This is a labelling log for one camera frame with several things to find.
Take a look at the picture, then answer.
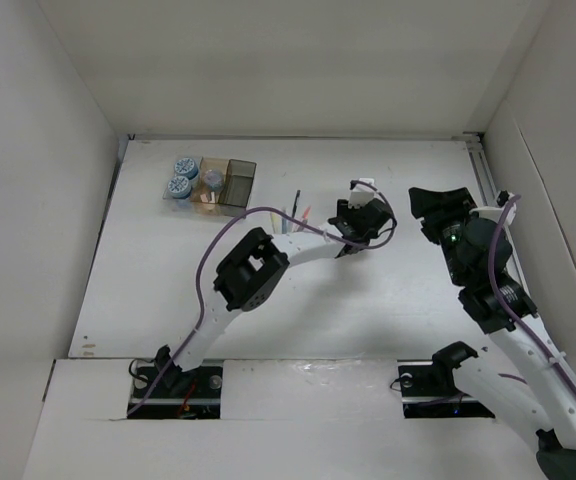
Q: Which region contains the pink highlighter pen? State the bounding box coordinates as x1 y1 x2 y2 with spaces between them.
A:
296 205 311 232

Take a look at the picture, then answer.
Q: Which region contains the aluminium rail right side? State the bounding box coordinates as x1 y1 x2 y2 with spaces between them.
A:
463 134 529 292

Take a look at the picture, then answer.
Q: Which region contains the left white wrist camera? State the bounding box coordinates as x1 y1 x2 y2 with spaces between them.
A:
348 178 377 209

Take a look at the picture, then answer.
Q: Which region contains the smoky grey plastic container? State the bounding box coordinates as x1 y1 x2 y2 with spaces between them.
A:
217 159 257 217

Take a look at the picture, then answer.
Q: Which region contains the blue white tape jar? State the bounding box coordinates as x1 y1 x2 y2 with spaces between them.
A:
166 176 193 199
173 157 199 183

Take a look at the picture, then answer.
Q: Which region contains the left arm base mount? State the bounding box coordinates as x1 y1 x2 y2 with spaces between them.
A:
127 359 223 420

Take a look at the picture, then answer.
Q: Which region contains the clear plastic container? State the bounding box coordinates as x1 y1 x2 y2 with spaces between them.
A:
163 156 203 208

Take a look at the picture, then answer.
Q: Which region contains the yellow highlighter pen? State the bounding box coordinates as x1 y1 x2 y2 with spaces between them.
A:
270 212 280 234

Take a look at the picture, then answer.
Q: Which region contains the amber plastic container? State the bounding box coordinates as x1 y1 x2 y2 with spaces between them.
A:
190 157 229 215

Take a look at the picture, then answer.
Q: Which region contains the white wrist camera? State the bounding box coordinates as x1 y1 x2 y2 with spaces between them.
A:
348 178 377 209
470 190 521 227

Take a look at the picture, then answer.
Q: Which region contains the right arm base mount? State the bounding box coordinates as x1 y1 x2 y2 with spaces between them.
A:
390 360 495 419

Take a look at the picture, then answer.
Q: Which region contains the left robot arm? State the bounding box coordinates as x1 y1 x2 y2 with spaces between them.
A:
154 198 397 397

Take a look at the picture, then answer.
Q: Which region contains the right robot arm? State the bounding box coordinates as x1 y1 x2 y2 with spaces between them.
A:
409 187 576 479

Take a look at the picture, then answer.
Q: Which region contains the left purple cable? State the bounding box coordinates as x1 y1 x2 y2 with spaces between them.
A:
127 180 399 416

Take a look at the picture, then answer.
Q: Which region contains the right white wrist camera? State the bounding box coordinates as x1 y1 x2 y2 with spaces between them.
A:
470 190 521 227

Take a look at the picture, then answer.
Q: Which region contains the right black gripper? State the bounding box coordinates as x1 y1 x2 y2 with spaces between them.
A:
409 186 482 287

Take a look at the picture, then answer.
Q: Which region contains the clear jar of paper clips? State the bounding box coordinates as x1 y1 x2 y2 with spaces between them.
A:
202 169 225 192

